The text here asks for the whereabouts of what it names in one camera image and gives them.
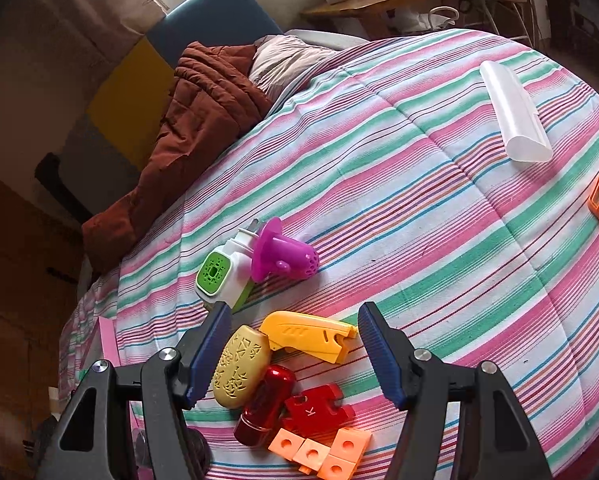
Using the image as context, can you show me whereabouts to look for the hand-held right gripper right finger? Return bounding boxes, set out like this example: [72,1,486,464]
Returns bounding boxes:
[357,301,555,480]

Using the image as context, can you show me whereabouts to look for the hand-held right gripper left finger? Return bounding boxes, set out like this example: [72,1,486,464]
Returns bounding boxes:
[40,301,233,480]

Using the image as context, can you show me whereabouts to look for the beige oval perforated case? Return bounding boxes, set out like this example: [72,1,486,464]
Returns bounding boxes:
[212,325,273,409]

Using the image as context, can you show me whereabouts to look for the green and white plug-in device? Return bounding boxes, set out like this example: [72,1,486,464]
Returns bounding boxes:
[194,218,260,313]

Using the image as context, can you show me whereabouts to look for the red metallic cylinder case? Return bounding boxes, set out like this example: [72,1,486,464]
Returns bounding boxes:
[234,364,296,447]

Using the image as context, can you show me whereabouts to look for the yellow plastic slide piece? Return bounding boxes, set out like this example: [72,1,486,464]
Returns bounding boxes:
[258,311,359,365]

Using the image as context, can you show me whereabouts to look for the pink-edged white box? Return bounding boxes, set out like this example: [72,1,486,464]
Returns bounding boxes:
[97,316,120,368]

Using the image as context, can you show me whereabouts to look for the purple plastic funnel piece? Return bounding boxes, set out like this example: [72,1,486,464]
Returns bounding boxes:
[251,217,320,283]

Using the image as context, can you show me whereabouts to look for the red puzzle block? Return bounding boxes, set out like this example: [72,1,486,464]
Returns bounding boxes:
[282,383,356,440]

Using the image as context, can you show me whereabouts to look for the orange linked cube blocks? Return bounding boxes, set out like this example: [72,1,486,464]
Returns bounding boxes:
[268,427,373,480]

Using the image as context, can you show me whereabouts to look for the striped blanket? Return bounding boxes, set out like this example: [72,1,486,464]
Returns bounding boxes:
[60,27,599,480]

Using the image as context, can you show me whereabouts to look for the wooden wardrobe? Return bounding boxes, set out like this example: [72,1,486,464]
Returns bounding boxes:
[0,165,85,411]

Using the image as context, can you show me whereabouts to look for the brown quilt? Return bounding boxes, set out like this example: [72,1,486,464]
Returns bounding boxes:
[82,41,275,276]

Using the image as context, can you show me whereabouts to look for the blue yellow grey headboard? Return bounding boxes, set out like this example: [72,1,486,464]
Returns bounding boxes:
[54,0,285,221]

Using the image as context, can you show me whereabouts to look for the translucent white plastic tube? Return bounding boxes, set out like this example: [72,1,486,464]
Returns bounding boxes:
[479,60,553,163]

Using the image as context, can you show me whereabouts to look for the wooden desk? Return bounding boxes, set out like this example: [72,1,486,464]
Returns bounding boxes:
[299,0,463,41]

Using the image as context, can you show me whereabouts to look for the beige curtain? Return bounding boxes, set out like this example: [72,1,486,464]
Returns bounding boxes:
[30,0,170,56]

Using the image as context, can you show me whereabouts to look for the black bed post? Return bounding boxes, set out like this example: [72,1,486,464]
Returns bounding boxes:
[34,152,93,223]

